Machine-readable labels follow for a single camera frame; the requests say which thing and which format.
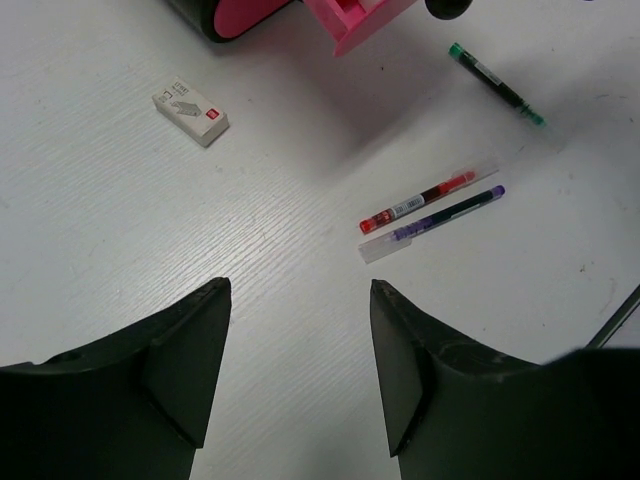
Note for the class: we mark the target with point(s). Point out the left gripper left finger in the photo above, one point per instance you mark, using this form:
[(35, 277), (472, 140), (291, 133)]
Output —
[(135, 404)]

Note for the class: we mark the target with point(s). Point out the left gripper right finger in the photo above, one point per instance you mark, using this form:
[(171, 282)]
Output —
[(455, 408)]

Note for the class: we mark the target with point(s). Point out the purple pen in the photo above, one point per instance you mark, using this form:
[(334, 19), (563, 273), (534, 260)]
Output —
[(402, 237)]

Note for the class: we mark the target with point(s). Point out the red pen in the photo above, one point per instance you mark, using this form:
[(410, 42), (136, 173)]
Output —
[(458, 180)]

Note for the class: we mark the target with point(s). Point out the white staples box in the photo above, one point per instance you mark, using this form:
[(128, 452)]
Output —
[(191, 111)]

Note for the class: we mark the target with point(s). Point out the green pen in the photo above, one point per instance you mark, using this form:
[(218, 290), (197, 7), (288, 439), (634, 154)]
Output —
[(495, 84)]

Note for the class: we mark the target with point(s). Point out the black drawer cabinet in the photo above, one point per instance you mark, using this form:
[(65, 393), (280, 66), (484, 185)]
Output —
[(222, 21)]

